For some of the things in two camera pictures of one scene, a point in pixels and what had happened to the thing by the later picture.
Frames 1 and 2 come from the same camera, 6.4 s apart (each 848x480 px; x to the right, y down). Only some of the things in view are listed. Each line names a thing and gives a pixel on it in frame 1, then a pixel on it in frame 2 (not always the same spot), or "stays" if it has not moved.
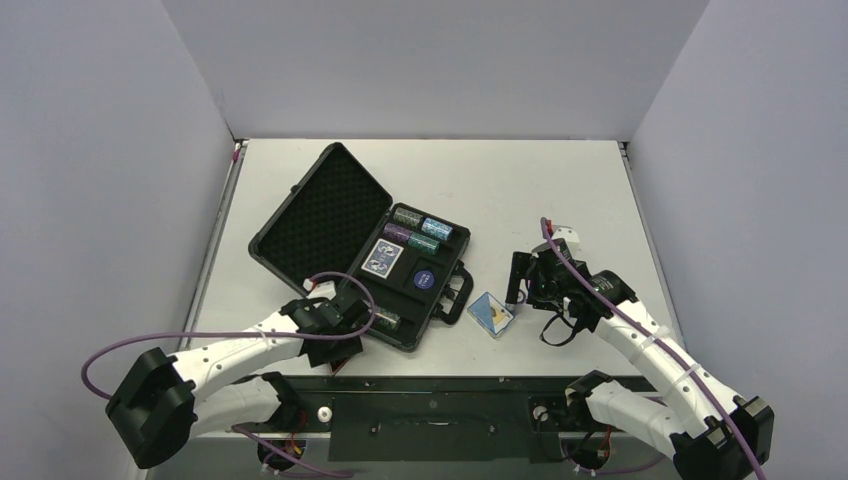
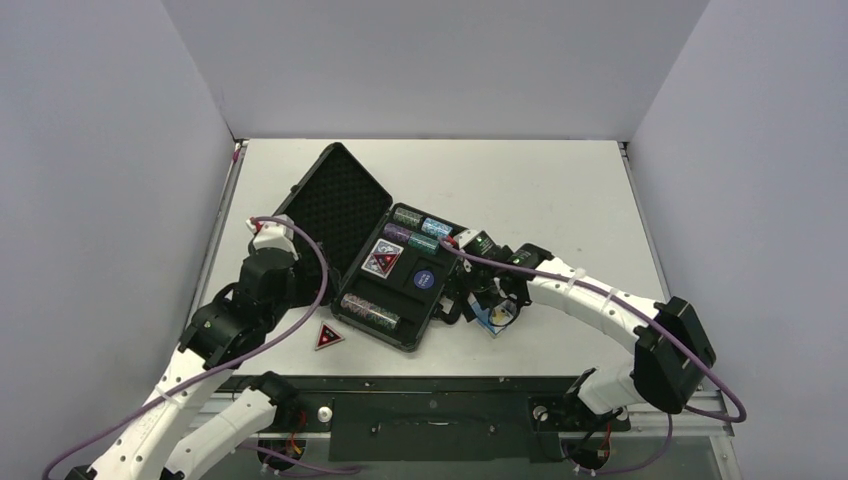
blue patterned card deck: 382,258 stays
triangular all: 335,365 -> 386,259
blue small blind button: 424,279 stays
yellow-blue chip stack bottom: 388,318 stays
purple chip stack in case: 393,231 stays
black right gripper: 535,277 -> 468,285
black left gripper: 347,347 -> 311,282
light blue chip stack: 437,228 stays
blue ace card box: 490,314 stays
